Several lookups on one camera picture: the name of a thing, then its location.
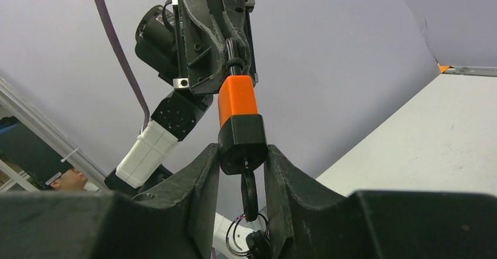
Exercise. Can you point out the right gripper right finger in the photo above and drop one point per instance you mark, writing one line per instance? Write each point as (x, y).
(309, 220)

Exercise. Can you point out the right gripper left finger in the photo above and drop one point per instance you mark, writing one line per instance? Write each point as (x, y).
(97, 218)

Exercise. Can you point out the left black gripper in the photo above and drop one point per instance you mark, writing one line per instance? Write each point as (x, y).
(213, 40)

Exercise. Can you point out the black key bunch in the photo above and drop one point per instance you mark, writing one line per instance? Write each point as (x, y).
(258, 244)

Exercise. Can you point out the orange black padlock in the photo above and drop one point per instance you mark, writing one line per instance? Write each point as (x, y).
(242, 140)

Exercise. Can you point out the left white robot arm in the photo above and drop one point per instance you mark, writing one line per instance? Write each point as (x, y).
(175, 116)

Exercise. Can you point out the person's head with glasses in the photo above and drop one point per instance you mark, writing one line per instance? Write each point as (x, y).
(71, 180)

